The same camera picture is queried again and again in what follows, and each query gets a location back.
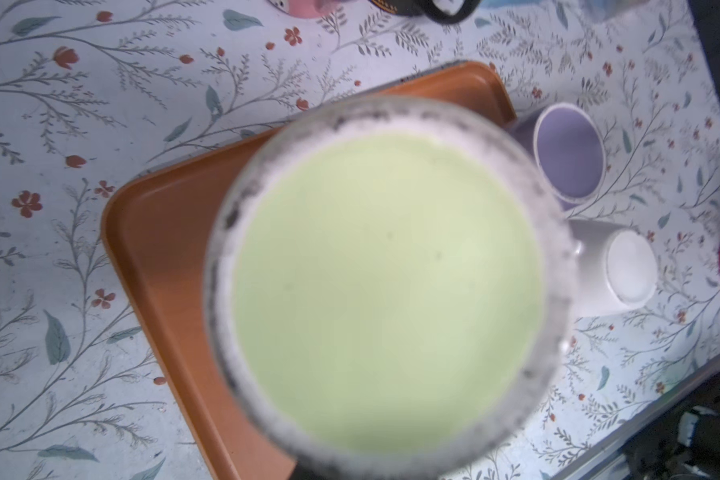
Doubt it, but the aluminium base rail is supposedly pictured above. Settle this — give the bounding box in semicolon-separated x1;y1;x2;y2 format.
552;354;720;480

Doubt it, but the white mug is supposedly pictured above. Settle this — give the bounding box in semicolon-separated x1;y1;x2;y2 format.
569;219;658;317

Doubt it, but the light green mug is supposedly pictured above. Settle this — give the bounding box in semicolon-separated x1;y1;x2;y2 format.
203;96;577;479

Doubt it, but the orange wooden tray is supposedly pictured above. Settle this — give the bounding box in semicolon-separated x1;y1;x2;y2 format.
100;59;518;480

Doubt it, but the black mug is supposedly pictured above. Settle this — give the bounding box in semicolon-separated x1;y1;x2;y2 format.
370;0;481;25

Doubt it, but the purple mug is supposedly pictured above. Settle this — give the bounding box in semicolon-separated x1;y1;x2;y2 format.
505;103;606;211

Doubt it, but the pink mug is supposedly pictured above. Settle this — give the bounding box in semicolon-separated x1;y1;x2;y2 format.
268;0;344;19

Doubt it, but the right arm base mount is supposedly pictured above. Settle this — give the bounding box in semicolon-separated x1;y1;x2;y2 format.
623;373;720;479

